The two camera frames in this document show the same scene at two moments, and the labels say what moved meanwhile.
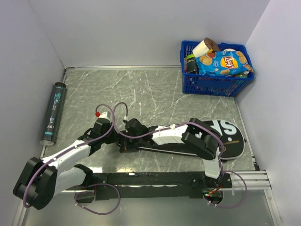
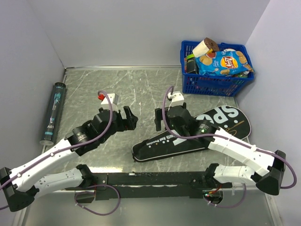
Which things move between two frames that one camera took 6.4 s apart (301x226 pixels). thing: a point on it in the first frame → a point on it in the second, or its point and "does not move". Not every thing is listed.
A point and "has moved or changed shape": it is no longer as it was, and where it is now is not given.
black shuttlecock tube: x=51 y=127 does not move
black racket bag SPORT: x=231 y=135 has moved or changed shape
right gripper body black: x=130 y=144 → x=178 y=129
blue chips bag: x=222 y=62 does not move
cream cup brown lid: x=203 y=47 does not move
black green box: x=191 y=64 does not move
